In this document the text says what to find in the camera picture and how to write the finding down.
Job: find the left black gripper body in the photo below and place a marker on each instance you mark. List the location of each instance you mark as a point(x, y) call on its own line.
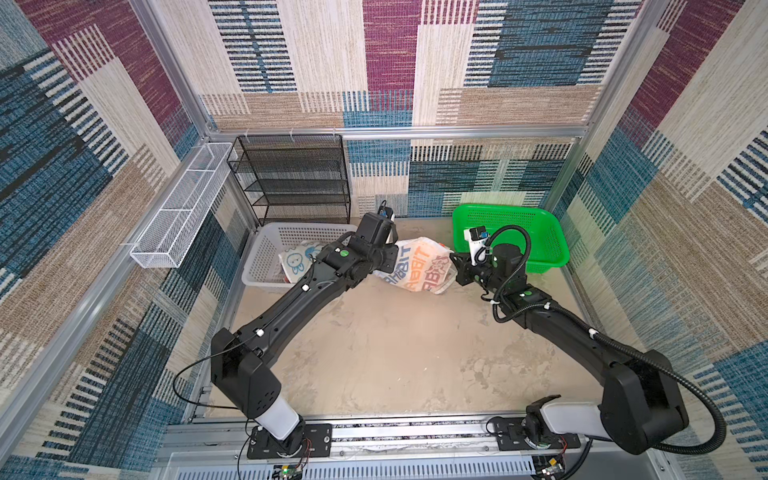
point(384, 261)

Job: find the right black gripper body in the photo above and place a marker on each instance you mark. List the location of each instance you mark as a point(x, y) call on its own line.
point(481, 274)

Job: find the orange blue lettered towel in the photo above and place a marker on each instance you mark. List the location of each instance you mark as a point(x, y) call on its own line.
point(422, 264)

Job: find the blue bunny pattern towel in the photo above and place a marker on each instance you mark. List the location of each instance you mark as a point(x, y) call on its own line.
point(297, 260)

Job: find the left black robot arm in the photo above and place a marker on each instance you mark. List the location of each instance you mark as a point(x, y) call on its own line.
point(241, 361)

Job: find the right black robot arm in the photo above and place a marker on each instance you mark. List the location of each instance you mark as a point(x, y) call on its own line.
point(640, 406)

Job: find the white plastic laundry basket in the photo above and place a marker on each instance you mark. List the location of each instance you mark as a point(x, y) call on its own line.
point(263, 268)

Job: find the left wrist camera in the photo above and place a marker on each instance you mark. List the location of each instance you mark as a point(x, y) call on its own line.
point(385, 210)

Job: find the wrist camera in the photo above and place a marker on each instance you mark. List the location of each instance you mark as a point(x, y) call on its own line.
point(477, 238)
point(385, 210)

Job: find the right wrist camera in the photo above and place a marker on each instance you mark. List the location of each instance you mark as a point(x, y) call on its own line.
point(477, 238)

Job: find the black wire shelf rack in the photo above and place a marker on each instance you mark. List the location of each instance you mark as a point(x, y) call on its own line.
point(293, 178)

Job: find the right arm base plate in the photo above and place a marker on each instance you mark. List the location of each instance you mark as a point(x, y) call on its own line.
point(518, 433)

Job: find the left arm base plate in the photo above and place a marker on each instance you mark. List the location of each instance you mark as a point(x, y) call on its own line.
point(306, 440)

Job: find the aluminium front rail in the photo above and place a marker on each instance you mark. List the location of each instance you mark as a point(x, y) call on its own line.
point(410, 446)

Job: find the white wire mesh tray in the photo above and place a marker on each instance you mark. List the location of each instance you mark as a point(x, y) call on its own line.
point(173, 228)

